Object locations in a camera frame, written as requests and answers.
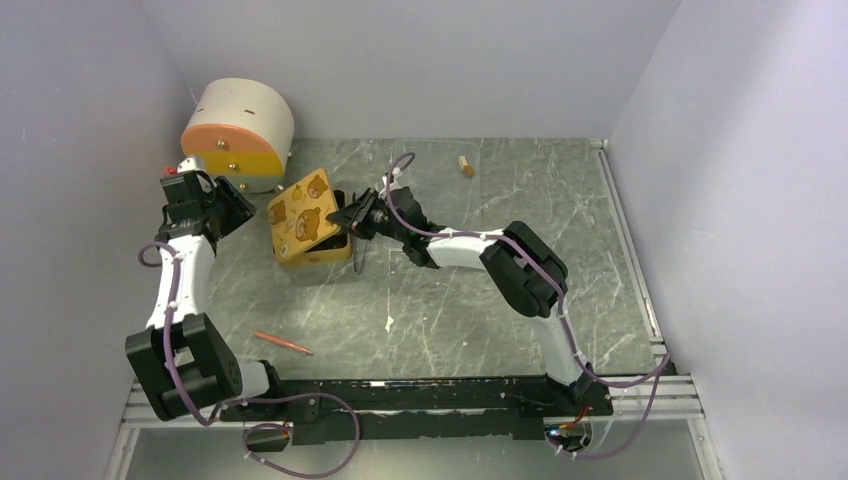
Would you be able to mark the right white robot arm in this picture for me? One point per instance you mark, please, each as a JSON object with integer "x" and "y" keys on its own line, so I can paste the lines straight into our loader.
{"x": 527, "y": 273}

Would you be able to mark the clear plastic tray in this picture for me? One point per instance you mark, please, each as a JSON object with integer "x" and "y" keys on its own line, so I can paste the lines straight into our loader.
{"x": 448, "y": 194}

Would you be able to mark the round pastel drawer box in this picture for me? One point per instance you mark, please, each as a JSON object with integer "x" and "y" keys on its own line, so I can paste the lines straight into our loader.
{"x": 241, "y": 129}

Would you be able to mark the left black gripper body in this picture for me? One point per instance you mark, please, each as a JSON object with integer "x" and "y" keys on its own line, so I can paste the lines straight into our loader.
{"x": 206, "y": 205}

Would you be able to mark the square silver metal lid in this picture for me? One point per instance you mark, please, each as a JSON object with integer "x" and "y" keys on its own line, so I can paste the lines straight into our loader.
{"x": 298, "y": 216}

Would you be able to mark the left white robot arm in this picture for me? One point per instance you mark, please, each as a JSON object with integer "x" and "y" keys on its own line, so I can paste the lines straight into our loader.
{"x": 181, "y": 361}

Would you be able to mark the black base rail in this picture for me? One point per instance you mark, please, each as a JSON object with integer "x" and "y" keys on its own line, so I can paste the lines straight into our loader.
{"x": 518, "y": 406}

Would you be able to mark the gold chocolate box tray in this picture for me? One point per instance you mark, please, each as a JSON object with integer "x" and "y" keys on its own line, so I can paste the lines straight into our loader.
{"x": 336, "y": 248}

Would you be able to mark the red pen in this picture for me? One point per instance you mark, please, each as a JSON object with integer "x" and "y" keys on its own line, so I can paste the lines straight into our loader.
{"x": 283, "y": 343}

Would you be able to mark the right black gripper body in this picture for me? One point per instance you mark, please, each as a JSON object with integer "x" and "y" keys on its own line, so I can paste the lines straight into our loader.
{"x": 376, "y": 222}

